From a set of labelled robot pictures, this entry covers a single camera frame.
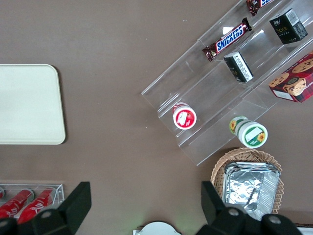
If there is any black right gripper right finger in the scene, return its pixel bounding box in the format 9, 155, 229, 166
185, 181, 299, 235

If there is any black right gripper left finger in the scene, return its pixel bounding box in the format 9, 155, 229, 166
0, 181, 92, 235

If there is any light wicker basket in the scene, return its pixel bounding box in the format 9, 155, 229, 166
210, 146, 285, 216

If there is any cream rectangular tray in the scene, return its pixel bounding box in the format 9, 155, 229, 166
0, 64, 66, 145

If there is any clear acrylic bottle rack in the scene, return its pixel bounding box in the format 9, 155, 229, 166
0, 183, 65, 221

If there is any red cola bottle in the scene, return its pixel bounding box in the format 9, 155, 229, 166
0, 188, 35, 220
18, 187, 57, 225

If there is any aluminium foil container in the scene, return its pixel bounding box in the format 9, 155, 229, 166
224, 161, 281, 222

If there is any white rectangular snack bin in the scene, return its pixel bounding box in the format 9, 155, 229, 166
292, 221, 313, 235

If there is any green lidded cup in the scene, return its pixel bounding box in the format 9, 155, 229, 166
228, 116, 268, 149

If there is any red lidded cup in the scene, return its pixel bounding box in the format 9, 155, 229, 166
172, 102, 198, 130

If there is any clear acrylic stepped display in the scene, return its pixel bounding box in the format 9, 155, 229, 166
141, 0, 313, 167

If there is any small black box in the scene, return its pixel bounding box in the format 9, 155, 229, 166
268, 8, 308, 45
224, 51, 254, 83

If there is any red cookie box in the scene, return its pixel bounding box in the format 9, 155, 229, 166
268, 50, 313, 104

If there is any Snickers bar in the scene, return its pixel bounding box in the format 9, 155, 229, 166
246, 0, 274, 17
201, 17, 252, 62

